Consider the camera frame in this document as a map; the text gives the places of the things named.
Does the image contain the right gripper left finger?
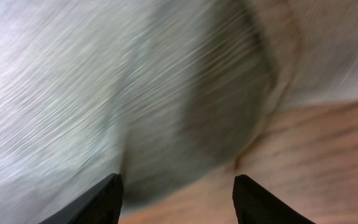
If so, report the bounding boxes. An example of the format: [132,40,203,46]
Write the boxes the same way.
[40,174,124,224]

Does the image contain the light blue denim shorts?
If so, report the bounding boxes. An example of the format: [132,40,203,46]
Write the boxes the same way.
[0,0,358,223]

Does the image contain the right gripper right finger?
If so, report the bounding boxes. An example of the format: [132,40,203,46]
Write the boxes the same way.
[232,175,314,224]

